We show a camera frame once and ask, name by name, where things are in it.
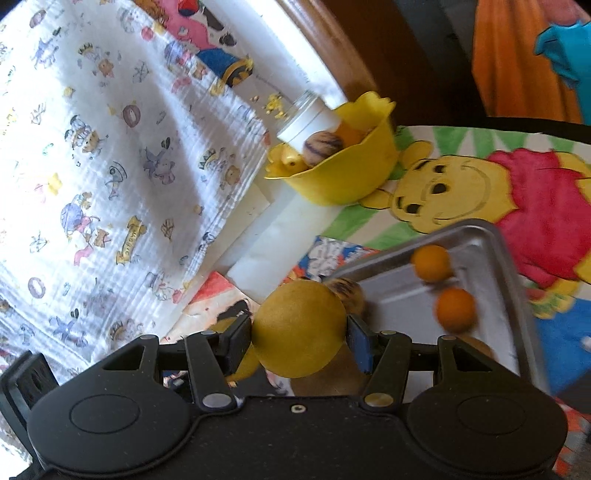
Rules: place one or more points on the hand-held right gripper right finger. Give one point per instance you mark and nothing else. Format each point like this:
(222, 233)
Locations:
(360, 346)

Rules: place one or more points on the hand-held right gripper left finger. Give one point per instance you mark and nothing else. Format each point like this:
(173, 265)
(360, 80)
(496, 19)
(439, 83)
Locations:
(236, 344)

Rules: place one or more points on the large striped melon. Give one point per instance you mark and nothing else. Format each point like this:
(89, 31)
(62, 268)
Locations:
(348, 291)

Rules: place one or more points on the round yellow fruit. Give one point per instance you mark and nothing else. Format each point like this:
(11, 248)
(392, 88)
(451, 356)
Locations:
(300, 330)

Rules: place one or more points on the small orange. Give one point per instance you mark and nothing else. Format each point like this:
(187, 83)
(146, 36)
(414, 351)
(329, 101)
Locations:
(431, 263)
(455, 309)

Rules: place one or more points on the grey metal tray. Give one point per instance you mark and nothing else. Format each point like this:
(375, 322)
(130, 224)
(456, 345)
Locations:
(485, 286)

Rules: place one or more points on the colourful cartoon drawing sheet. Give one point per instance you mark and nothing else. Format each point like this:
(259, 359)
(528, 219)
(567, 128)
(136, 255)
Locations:
(221, 295)

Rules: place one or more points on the yellow bowl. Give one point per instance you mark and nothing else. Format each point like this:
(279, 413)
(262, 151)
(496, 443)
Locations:
(341, 180)

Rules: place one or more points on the yellow orange fruit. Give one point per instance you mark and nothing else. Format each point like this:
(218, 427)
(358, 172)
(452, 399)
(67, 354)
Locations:
(353, 134)

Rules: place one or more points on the white cartoon printed blanket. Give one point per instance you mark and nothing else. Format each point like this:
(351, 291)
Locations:
(115, 161)

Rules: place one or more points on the white jar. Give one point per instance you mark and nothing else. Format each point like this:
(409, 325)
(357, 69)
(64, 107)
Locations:
(307, 122)

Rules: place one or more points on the yellow flower sprig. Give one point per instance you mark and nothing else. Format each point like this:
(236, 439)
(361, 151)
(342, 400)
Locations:
(275, 104)

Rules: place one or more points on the black door panel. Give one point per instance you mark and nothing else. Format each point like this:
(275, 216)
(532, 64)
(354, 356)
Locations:
(415, 55)

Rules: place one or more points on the cartoon wall sticker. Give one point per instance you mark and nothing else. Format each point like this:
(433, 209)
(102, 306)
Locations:
(217, 60)

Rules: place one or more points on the brown wooden frame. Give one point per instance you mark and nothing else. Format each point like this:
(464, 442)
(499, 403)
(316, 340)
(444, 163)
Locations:
(332, 41)

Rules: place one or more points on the wall poster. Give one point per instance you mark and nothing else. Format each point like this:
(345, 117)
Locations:
(508, 55)

